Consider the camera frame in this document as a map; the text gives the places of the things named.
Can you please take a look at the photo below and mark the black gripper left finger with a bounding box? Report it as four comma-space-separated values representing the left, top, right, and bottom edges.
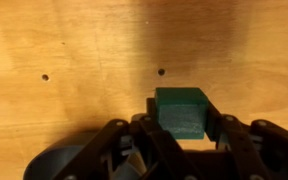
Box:
52, 98, 198, 180

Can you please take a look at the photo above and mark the green block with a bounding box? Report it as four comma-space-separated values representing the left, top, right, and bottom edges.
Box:
155, 87, 209, 139

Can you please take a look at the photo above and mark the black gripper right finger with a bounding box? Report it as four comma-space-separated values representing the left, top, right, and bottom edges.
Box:
205, 103, 288, 180

